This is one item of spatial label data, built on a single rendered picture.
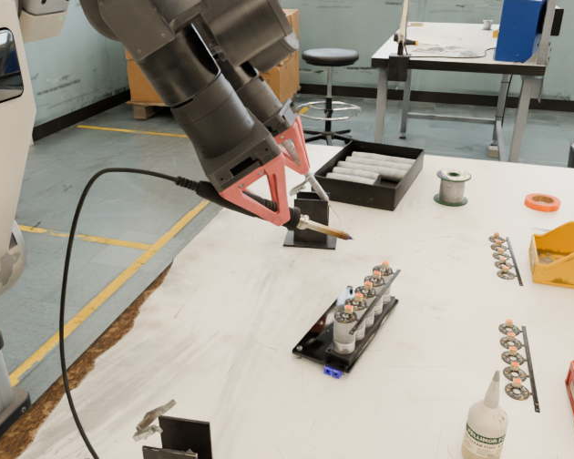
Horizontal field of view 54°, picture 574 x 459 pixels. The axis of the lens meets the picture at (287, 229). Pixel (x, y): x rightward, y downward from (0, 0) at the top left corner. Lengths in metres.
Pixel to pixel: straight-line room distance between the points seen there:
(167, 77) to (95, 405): 0.34
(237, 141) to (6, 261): 0.43
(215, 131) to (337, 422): 0.30
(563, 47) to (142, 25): 4.71
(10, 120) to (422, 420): 0.61
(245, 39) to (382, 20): 4.56
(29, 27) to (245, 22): 0.53
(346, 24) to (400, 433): 4.64
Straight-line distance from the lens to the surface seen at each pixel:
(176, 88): 0.48
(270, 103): 0.82
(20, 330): 2.17
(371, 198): 1.02
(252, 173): 0.51
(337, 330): 0.62
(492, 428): 0.54
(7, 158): 0.81
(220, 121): 0.49
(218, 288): 0.79
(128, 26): 0.45
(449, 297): 0.79
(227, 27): 0.47
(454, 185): 1.06
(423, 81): 5.06
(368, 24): 5.05
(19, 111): 0.82
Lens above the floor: 1.17
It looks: 26 degrees down
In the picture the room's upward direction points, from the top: straight up
